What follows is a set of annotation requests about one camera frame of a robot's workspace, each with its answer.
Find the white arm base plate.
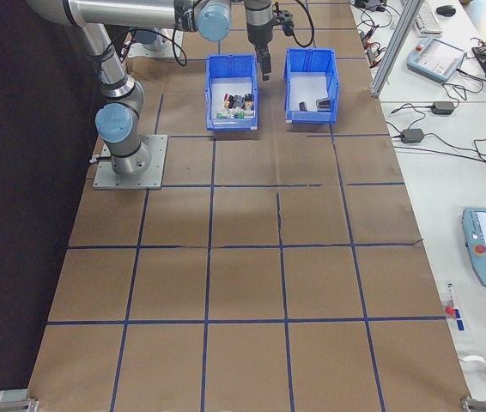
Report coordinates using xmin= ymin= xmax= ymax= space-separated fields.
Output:
xmin=127 ymin=27 xmax=177 ymax=60
xmin=92 ymin=133 xmax=170 ymax=191

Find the blue plastic battery bin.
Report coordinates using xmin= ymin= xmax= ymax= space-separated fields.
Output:
xmin=283 ymin=46 xmax=340 ymax=126

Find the aluminium profile post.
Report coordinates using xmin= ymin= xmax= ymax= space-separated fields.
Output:
xmin=369 ymin=0 xmax=421 ymax=98

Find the white strap loop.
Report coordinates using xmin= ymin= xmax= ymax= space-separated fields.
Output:
xmin=459 ymin=352 xmax=486 ymax=379

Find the black power cable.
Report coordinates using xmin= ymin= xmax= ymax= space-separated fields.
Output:
xmin=422 ymin=128 xmax=486 ymax=173

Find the black base cable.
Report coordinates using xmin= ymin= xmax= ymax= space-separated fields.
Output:
xmin=112 ymin=24 xmax=142 ymax=61

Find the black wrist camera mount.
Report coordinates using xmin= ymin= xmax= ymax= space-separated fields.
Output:
xmin=273 ymin=8 xmax=296 ymax=37

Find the grey desk box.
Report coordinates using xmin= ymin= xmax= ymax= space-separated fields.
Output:
xmin=353 ymin=0 xmax=392 ymax=14

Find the red marker pen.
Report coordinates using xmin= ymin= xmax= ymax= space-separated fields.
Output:
xmin=444 ymin=281 xmax=458 ymax=318

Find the white keyboard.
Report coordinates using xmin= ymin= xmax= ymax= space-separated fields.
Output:
xmin=414 ymin=0 xmax=444 ymax=36

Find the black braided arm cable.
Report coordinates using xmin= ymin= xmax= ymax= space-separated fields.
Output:
xmin=171 ymin=0 xmax=315 ymax=67

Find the black frame cover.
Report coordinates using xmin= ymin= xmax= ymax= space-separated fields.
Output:
xmin=0 ymin=0 xmax=102 ymax=398

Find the white foam liner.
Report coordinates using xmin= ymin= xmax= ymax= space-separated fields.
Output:
xmin=211 ymin=78 xmax=256 ymax=121
xmin=289 ymin=71 xmax=333 ymax=113

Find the blue plastic button bin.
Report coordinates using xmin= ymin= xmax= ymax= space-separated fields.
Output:
xmin=205 ymin=53 xmax=260 ymax=132

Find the black power brick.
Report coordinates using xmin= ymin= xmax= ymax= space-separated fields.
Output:
xmin=430 ymin=100 xmax=458 ymax=116
xmin=398 ymin=127 xmax=426 ymax=144

